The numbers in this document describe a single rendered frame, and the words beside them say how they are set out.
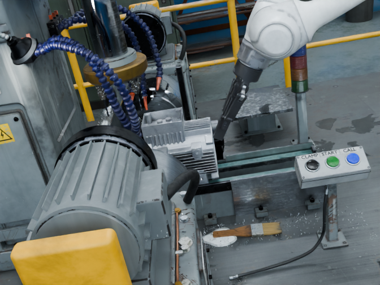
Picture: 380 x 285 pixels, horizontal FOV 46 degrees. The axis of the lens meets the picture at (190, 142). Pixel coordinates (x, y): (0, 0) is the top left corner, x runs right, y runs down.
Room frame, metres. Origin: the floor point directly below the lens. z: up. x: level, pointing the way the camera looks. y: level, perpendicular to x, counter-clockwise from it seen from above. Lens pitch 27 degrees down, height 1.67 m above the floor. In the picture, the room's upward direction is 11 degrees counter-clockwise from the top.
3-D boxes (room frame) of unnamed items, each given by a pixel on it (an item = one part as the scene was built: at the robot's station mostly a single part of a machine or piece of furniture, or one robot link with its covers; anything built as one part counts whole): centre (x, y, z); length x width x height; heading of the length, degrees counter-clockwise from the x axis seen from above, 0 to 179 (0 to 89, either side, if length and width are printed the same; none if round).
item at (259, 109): (1.73, -0.31, 0.86); 0.27 x 0.24 x 0.12; 177
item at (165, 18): (1.85, 0.06, 1.16); 0.33 x 0.26 x 0.42; 177
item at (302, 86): (1.49, -0.43, 1.05); 0.06 x 0.06 x 0.04
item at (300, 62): (1.49, -0.43, 1.14); 0.06 x 0.06 x 0.04
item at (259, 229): (1.05, -0.12, 0.80); 0.21 x 0.05 x 0.01; 83
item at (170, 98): (1.55, 0.11, 1.04); 0.41 x 0.25 x 0.25; 177
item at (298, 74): (1.49, -0.43, 1.10); 0.06 x 0.06 x 0.04
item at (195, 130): (1.22, 0.03, 1.01); 0.20 x 0.19 x 0.19; 85
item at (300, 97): (1.49, -0.43, 1.01); 0.08 x 0.08 x 0.42; 87
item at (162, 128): (1.22, 0.07, 1.11); 0.12 x 0.11 x 0.07; 85
